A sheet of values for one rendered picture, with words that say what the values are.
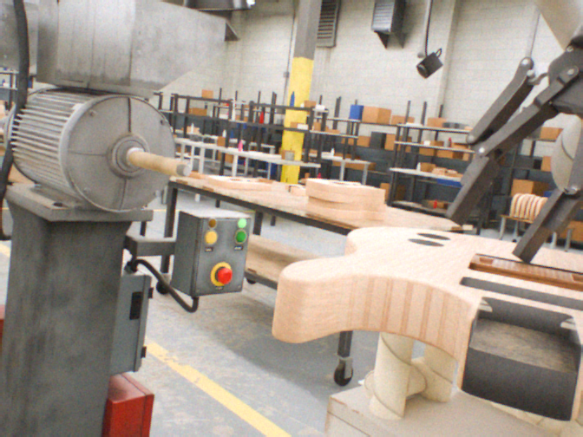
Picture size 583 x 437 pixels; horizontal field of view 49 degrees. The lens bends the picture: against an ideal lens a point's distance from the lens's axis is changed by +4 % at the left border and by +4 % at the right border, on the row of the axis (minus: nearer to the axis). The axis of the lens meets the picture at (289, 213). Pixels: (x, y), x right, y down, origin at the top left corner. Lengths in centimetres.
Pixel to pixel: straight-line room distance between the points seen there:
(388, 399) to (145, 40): 71
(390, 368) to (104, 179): 91
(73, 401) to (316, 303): 131
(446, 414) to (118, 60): 76
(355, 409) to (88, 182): 89
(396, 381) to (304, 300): 21
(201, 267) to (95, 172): 35
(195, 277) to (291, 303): 112
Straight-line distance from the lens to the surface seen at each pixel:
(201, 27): 114
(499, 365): 40
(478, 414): 68
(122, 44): 110
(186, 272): 155
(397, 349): 60
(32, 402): 166
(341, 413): 64
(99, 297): 162
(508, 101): 67
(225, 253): 156
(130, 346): 175
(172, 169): 121
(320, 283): 43
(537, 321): 47
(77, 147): 136
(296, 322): 43
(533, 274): 58
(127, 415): 176
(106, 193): 139
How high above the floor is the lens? 136
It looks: 8 degrees down
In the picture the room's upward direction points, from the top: 8 degrees clockwise
